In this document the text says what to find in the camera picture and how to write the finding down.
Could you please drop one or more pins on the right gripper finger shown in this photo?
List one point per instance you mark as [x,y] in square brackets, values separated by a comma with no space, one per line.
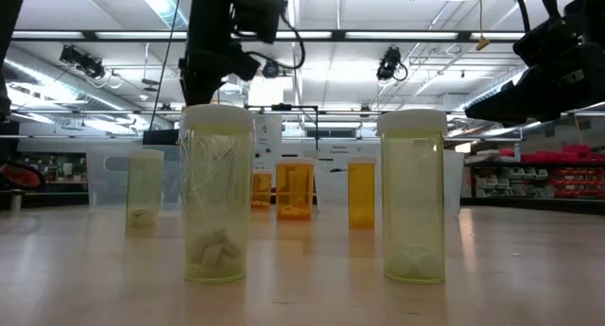
[543,94]

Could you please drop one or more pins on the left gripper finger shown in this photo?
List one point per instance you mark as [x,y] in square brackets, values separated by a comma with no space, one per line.
[201,87]

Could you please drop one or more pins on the pale yellow-green pill bottle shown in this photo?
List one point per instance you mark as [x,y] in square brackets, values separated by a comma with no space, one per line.
[144,189]

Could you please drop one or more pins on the small amber pill bottle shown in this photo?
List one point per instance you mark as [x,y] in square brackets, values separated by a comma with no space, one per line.
[261,189]

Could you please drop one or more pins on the slim amber pill bottle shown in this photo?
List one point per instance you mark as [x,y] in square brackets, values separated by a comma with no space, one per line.
[361,193]

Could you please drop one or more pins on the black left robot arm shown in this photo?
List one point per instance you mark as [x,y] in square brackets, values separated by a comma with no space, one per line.
[9,33]

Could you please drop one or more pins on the clear plastic bin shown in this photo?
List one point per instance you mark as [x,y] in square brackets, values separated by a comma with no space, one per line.
[333,184]
[106,184]

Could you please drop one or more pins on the wide amber pill bottle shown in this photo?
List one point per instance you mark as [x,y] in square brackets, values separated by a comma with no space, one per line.
[295,189]

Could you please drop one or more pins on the black monitor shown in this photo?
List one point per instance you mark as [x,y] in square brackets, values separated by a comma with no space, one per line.
[160,137]

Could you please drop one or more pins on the shelf with red bins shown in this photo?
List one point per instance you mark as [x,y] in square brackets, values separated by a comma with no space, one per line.
[576,156]

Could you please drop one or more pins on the white control panel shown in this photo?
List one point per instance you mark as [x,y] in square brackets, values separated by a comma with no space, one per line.
[268,142]

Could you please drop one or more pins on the black ceiling light beam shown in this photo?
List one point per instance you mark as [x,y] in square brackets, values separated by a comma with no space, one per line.
[338,35]

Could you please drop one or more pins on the cluttered background shelf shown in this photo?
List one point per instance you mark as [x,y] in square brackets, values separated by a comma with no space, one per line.
[57,167]

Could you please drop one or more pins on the person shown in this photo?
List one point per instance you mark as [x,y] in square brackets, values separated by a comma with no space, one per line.
[19,177]

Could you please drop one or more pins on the small metal cylinder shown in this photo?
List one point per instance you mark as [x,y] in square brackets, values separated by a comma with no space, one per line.
[15,200]

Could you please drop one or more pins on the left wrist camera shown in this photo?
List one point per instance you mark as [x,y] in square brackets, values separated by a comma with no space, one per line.
[257,14]

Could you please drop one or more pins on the black ceiling-mounted camera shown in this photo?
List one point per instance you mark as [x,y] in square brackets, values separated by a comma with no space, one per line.
[271,70]
[388,63]
[80,59]

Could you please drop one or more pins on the black aluminium table frame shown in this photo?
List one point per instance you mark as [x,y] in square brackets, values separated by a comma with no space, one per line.
[520,205]

